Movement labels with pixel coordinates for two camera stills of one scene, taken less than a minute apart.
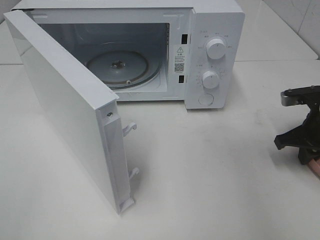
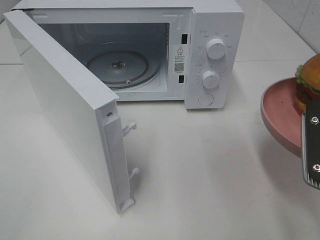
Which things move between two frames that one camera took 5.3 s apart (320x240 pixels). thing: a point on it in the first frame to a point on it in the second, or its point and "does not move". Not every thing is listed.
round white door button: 206,99 does not move
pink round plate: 315,165 to 281,119
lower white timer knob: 211,79 does not move
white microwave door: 90,107 does not move
